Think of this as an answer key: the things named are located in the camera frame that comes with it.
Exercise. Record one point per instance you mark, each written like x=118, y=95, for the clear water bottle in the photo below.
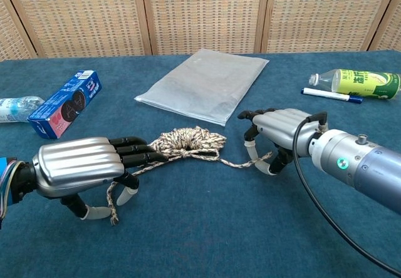
x=17, y=109

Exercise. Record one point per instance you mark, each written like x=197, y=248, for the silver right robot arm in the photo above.
x=360, y=162

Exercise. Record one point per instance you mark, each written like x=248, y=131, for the green label drink bottle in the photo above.
x=360, y=83

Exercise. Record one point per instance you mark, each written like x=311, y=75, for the white blue marker pen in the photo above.
x=332, y=95

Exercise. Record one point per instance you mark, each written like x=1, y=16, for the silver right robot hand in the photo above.
x=282, y=127

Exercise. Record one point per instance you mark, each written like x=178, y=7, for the blue cookie box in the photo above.
x=64, y=104

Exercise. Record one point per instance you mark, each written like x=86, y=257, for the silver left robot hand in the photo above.
x=81, y=165

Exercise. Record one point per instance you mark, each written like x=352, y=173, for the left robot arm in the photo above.
x=6, y=184

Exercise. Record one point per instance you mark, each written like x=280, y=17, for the woven folding screen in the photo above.
x=200, y=15

